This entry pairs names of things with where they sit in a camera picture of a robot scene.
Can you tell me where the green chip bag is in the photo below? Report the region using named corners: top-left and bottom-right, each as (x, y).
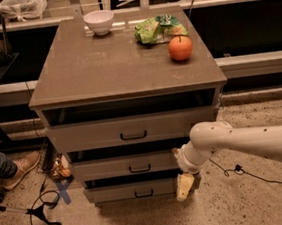
top-left (134, 14), bottom-right (188, 45)

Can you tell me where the white plastic bag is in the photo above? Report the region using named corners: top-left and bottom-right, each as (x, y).
top-left (0, 0), bottom-right (47, 22)

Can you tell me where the black floor cable left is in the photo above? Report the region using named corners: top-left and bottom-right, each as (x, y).
top-left (24, 173), bottom-right (64, 225)

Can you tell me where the black grabber tool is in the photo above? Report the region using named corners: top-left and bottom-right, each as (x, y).
top-left (0, 204), bottom-right (61, 225)

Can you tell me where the grey bottom drawer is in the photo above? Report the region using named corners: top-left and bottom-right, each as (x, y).
top-left (84, 177), bottom-right (177, 204)

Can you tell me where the grey drawer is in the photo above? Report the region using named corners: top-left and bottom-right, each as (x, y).
top-left (84, 177), bottom-right (177, 204)
top-left (69, 151), bottom-right (178, 182)
top-left (45, 106), bottom-right (217, 153)

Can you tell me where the black floor cable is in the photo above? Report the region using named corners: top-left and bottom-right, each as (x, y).
top-left (208, 151), bottom-right (282, 195)
top-left (24, 173), bottom-right (64, 225)

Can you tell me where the blue tape cross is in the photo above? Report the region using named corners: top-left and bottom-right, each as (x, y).
top-left (56, 178), bottom-right (73, 205)

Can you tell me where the grey top drawer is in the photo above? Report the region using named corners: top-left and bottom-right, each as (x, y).
top-left (45, 106), bottom-right (217, 153)

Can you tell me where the grey drawer cabinet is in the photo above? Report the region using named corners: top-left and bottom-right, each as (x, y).
top-left (29, 6), bottom-right (226, 191)

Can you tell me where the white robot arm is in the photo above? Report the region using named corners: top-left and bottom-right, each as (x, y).
top-left (173, 121), bottom-right (282, 201)

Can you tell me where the white bowl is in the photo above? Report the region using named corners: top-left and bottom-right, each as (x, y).
top-left (84, 10), bottom-right (114, 36)

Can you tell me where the red apple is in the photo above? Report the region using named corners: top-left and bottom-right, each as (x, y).
top-left (168, 36), bottom-right (193, 61)

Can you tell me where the black floor cable right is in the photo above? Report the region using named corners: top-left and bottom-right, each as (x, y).
top-left (208, 151), bottom-right (282, 195)

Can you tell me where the tan shoe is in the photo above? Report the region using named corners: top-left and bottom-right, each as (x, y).
top-left (2, 151), bottom-right (40, 191)

